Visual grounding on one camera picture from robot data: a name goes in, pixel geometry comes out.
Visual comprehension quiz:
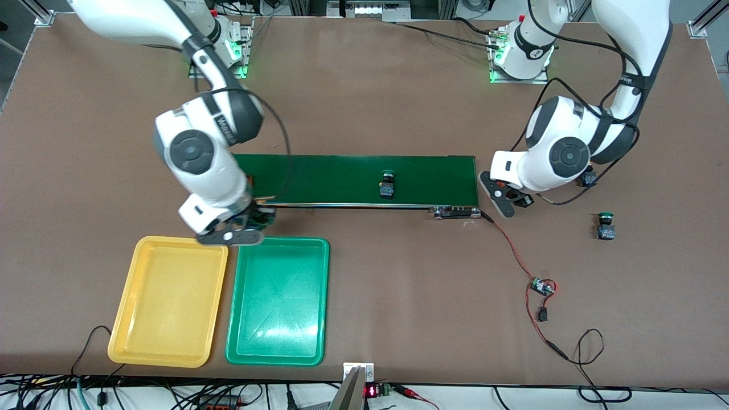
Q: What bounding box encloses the grey metal mount bracket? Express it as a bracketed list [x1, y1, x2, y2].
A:
[329, 362, 375, 410]

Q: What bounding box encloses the black power strip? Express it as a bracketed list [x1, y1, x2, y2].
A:
[196, 396, 243, 410]

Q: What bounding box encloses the white light fixture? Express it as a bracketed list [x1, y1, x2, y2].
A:
[342, 2, 412, 21]

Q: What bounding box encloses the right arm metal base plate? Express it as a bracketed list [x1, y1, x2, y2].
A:
[188, 17, 254, 79]

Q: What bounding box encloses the green plastic tray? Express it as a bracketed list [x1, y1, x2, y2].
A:
[226, 236, 330, 366]

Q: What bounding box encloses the aluminium frame profile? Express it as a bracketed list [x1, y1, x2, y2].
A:
[687, 0, 729, 38]
[26, 0, 56, 26]

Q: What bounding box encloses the red clip lead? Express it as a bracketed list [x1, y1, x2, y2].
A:
[393, 384, 440, 410]

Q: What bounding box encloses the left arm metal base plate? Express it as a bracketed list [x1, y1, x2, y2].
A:
[489, 28, 549, 85]

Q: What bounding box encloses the yellow plastic tray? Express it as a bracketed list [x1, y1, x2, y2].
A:
[108, 235, 229, 368]

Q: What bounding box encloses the looped black power cable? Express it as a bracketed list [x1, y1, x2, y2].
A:
[561, 329, 633, 404]

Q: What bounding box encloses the green conveyor belt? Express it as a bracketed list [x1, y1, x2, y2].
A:
[232, 154, 482, 220]

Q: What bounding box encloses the black cable across table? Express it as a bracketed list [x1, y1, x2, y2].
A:
[393, 22, 502, 49]
[453, 17, 505, 38]

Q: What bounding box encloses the red black conveyor cable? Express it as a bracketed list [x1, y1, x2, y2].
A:
[480, 210, 570, 362]

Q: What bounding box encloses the thin black table cable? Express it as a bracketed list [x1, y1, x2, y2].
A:
[71, 325, 126, 376]

